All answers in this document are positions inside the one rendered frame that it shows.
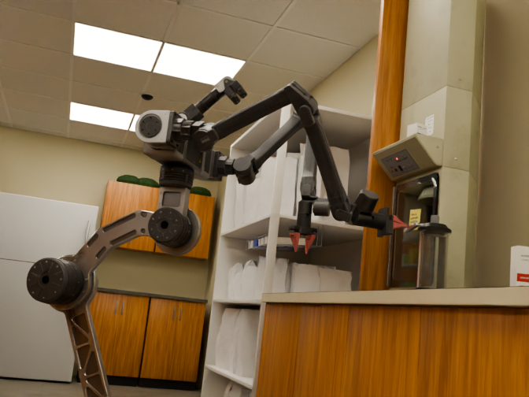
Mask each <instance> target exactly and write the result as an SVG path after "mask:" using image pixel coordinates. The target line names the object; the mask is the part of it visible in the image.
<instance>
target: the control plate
mask: <svg viewBox="0 0 529 397"><path fill-rule="evenodd" d="M402 155H403V156H404V157H402ZM396 158H398V160H397V159H396ZM381 161H382V163H383V164H384V165H385V166H386V168H387V169H388V171H389V172H390V174H391V175H392V177H396V176H400V175H402V174H404V173H408V172H411V171H413V170H415V169H419V166H418V165H417V164H416V163H415V161H414V160H413V158H412V157H411V155H410V154H409V152H408V151H407V150H406V149H404V150H402V151H399V152H397V153H396V154H392V155H391V156H388V157H386V158H384V159H381ZM409 163H411V165H410V164H409ZM406 164H407V165H408V166H406ZM399 165H400V166H401V167H402V169H403V171H401V170H400V169H399V168H398V166H399ZM403 165H404V166H405V167H404V168H403ZM394 169H397V170H398V171H397V172H396V171H395V170H394ZM391 170H393V171H394V172H391Z"/></svg>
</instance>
